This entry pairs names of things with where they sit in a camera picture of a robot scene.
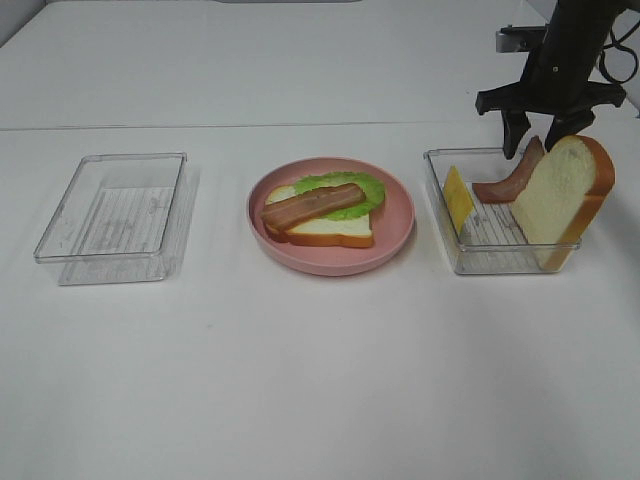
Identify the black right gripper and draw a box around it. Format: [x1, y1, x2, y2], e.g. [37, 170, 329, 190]
[475, 44, 626, 159]

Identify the green lettuce leaf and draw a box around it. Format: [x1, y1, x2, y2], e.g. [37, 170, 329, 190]
[291, 170, 389, 222]

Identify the bread slice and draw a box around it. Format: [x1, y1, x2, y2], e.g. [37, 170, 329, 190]
[261, 199, 374, 248]
[509, 135, 615, 271]

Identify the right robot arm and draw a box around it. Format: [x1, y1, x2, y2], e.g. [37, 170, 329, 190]
[475, 0, 639, 159]

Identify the curved bacon strip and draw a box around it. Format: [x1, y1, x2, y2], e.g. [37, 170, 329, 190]
[472, 136, 545, 204]

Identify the yellow cheese slice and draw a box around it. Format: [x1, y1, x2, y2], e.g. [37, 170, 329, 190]
[442, 165, 474, 235]

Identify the right clear plastic container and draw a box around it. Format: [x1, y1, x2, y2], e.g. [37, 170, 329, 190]
[423, 146, 583, 276]

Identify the clear plastic container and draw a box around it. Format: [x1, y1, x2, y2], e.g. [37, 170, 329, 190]
[423, 146, 583, 276]
[33, 152, 193, 286]

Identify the pink round plate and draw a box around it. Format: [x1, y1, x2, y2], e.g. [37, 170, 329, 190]
[246, 157, 415, 276]

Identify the left clear plastic container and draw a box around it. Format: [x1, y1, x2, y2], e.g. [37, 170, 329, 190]
[33, 152, 193, 286]

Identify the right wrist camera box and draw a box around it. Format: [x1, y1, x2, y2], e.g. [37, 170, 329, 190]
[495, 25, 547, 53]

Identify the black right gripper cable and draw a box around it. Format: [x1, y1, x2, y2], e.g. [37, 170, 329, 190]
[594, 4, 640, 85]

